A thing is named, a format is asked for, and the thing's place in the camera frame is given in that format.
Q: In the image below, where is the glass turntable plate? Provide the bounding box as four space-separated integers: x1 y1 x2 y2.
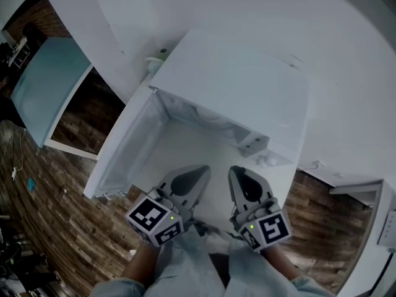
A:
194 108 239 134

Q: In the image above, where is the white cup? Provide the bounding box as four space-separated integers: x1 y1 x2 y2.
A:
145 56 165 74

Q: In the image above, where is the black equipment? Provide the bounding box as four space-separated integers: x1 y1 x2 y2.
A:
0 218 64 293

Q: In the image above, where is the white cable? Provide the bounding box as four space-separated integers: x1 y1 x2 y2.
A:
0 124 28 173

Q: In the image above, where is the person's right forearm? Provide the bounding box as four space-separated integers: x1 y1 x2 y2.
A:
262 244 306 283

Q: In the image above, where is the white control box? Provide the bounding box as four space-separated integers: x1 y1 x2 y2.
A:
376 210 396 248

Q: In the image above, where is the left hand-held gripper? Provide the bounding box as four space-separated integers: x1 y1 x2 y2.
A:
124 165 212 248

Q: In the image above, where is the person's left forearm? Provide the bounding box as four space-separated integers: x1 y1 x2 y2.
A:
119 239 162 291

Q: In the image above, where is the black cable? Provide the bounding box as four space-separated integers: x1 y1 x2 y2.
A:
364 248 393 291

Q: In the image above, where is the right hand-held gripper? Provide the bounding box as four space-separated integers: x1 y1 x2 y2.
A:
228 165 293 253

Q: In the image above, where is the light blue top table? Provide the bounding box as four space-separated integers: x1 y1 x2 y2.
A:
10 37 100 161

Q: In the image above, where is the person's light blue shirt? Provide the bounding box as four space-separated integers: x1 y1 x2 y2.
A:
90 273 338 297

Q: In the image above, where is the white cabinet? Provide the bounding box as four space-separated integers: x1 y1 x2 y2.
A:
328 178 396 297

